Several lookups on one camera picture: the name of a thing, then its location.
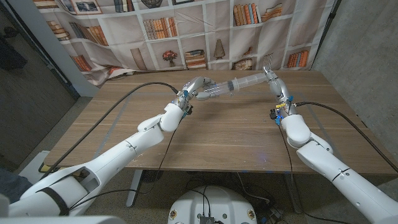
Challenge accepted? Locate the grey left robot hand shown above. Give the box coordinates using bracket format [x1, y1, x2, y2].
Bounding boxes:
[172, 76, 218, 108]

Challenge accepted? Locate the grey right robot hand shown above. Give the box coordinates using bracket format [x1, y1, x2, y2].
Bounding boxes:
[262, 66, 295, 118]

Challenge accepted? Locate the large clear plastic syringe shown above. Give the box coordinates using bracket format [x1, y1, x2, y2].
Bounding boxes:
[205, 73, 268, 99]

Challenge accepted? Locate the stack of books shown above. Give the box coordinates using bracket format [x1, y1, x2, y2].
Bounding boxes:
[32, 0, 338, 87]

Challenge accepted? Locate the black backdrop stand pole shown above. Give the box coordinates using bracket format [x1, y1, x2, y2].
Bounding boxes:
[310, 0, 343, 71]

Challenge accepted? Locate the black round fan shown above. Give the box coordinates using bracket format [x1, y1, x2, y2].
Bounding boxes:
[141, 170, 164, 184]

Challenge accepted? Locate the white table leg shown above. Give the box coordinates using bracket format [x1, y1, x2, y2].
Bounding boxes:
[126, 169, 144, 208]
[284, 173, 303, 214]

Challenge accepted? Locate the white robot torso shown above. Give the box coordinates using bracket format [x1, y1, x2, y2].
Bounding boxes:
[167, 185, 258, 224]

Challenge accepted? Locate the power strip with plugs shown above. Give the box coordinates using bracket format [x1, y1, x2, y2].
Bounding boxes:
[259, 205, 284, 224]

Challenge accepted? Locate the dark grey door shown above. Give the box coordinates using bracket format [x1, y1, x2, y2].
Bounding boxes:
[0, 2, 80, 167]

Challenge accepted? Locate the white floor board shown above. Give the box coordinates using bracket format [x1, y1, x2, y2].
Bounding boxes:
[23, 151, 50, 175]

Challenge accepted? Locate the person's leg in jeans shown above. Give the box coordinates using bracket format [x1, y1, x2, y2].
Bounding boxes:
[0, 167, 35, 203]

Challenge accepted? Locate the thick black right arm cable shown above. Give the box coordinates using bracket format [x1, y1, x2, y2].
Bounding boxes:
[294, 101, 398, 174]

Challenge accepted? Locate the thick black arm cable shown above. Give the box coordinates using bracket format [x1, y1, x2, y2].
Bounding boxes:
[294, 101, 398, 174]
[39, 81, 180, 181]

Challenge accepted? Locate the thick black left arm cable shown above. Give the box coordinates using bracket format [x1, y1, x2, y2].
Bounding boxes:
[39, 81, 180, 181]

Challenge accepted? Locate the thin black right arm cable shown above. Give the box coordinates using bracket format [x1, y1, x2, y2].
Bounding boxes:
[277, 123, 355, 224]

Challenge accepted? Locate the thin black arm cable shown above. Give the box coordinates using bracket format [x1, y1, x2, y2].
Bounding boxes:
[277, 123, 355, 224]
[68, 126, 177, 212]

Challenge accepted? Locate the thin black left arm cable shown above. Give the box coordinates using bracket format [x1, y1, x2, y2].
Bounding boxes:
[68, 126, 177, 212]

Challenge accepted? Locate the white floor cable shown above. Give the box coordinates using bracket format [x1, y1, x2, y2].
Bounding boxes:
[236, 172, 271, 203]

